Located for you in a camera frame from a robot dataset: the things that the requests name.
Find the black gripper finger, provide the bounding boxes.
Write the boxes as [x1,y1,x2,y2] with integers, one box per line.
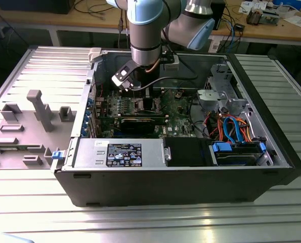
[143,87,155,111]

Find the metal socket cover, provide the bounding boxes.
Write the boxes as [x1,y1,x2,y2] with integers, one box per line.
[160,89,177,112]

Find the CPU socket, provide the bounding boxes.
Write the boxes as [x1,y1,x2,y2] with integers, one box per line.
[134,97,162,113]

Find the CPU cooler heat sink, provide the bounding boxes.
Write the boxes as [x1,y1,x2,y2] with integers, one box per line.
[246,7,264,26]

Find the RAM stick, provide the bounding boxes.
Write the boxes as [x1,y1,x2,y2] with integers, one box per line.
[121,111,166,119]

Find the black graphics card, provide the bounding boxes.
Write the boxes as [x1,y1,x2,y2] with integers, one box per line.
[119,117,156,135]

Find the green motherboard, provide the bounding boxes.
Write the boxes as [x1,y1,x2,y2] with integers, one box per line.
[94,87,199,139]

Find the beige case latch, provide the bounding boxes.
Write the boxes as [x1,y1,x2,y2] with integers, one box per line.
[88,47,102,64]

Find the black plastic shroud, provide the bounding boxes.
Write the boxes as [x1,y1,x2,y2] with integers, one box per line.
[164,138,213,168]

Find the silver power supply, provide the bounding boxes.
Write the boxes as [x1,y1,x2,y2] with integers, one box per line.
[73,138,166,169]

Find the black PC case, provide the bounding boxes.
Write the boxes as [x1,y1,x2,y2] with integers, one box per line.
[50,48,301,208]

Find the silver metal drive cage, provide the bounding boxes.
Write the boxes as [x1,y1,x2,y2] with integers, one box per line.
[203,63,251,117]

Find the wooden desk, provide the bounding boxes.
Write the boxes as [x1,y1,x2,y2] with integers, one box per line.
[0,0,301,48]

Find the hard disk blue carrier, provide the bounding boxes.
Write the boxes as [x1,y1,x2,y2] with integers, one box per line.
[210,142,267,167]

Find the black tower box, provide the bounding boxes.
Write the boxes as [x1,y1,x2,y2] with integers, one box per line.
[212,0,227,31]

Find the grey parts rack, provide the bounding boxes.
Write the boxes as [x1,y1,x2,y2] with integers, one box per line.
[0,89,78,170]

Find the white printed paper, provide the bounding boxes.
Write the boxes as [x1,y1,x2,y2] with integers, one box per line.
[238,1,255,14]

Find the grey electronic device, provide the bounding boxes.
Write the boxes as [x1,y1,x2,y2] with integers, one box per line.
[261,10,280,26]

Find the blue box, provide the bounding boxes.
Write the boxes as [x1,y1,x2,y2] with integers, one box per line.
[273,0,301,7]

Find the white paper sheets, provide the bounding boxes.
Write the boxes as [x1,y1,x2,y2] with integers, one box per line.
[283,9,301,28]

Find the copper coloured cable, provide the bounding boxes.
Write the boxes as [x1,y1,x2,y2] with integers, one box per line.
[144,62,159,75]

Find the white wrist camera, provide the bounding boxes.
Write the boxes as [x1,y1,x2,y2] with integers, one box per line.
[111,64,136,90]

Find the black camera cable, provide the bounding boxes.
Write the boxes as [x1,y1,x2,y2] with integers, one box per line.
[128,44,200,91]

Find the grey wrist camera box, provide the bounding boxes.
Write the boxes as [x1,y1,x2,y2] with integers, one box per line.
[162,50,181,73]

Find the black wire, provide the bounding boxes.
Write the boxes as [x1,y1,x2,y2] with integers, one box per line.
[188,95,209,139]

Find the thin black cable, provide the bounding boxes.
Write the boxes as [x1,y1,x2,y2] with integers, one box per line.
[74,0,113,21]

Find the blue wire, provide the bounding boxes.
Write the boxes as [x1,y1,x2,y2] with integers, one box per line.
[223,115,244,145]

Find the blue network cable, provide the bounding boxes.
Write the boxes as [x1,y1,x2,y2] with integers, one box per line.
[229,19,239,52]

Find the orange wire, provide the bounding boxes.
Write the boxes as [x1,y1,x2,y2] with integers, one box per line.
[216,115,254,143]

